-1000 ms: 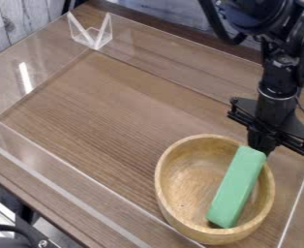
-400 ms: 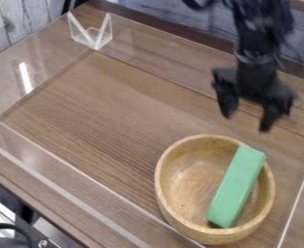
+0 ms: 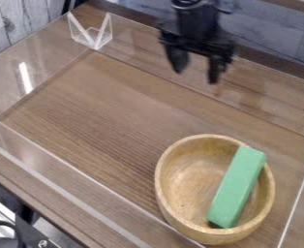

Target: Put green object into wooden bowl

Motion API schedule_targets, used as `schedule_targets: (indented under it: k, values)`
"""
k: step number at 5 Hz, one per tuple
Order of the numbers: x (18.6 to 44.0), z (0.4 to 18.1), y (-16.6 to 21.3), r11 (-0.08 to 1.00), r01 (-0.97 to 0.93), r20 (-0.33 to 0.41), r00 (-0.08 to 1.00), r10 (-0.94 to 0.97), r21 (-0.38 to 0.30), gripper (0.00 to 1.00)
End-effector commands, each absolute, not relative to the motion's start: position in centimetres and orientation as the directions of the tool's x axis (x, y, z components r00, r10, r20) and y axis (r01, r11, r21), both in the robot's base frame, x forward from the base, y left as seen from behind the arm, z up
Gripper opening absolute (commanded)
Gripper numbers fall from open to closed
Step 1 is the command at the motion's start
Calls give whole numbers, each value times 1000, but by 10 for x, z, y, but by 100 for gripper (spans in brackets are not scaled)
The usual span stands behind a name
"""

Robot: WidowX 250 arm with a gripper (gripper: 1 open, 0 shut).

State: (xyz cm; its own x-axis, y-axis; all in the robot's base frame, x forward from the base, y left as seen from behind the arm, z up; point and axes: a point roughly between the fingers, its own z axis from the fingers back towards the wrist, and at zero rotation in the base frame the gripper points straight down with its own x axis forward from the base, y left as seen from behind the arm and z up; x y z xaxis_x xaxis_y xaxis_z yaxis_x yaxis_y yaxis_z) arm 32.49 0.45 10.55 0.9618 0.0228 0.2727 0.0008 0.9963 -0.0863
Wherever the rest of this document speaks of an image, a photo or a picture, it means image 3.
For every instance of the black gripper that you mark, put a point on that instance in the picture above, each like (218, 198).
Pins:
(195, 33)

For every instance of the green rectangular block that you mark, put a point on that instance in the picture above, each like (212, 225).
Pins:
(236, 187)

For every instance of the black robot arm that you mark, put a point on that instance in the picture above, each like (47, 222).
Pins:
(203, 3)

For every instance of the wooden bowl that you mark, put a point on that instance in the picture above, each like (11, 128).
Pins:
(188, 174)

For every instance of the clear acrylic corner bracket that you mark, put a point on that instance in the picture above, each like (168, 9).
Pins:
(92, 37)

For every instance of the clear acrylic enclosure wall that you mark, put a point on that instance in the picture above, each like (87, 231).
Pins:
(88, 116)

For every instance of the black metal table bracket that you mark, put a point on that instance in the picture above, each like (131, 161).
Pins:
(32, 237)

